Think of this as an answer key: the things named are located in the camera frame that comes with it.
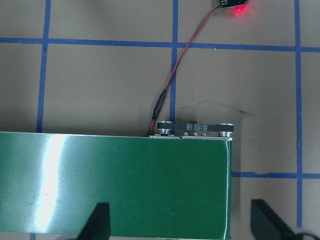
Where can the green conveyor belt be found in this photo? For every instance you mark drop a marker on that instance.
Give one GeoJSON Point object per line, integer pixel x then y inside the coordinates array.
{"type": "Point", "coordinates": [125, 180]}

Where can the small black circuit board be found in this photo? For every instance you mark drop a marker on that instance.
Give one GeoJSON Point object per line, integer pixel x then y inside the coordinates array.
{"type": "Point", "coordinates": [230, 3]}

